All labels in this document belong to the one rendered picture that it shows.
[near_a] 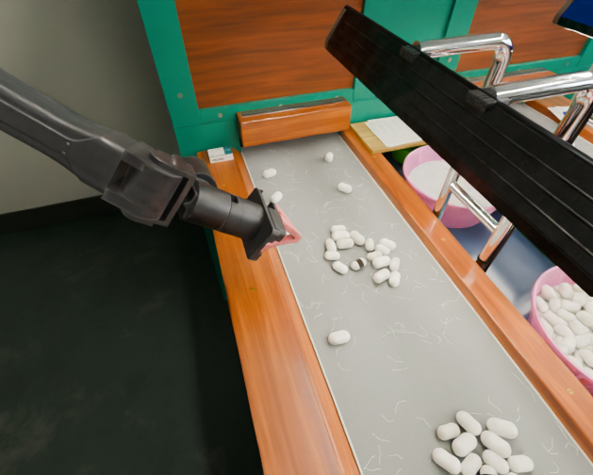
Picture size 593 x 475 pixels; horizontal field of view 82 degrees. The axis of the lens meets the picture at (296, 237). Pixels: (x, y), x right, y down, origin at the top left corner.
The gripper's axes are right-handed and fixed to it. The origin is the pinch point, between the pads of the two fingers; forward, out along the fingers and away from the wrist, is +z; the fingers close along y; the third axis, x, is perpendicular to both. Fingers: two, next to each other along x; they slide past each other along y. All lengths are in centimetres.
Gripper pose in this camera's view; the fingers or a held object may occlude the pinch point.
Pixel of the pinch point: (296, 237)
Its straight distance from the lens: 57.1
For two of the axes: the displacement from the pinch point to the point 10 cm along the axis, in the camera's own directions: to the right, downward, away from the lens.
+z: 7.3, 2.6, 6.4
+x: -6.1, 6.6, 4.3
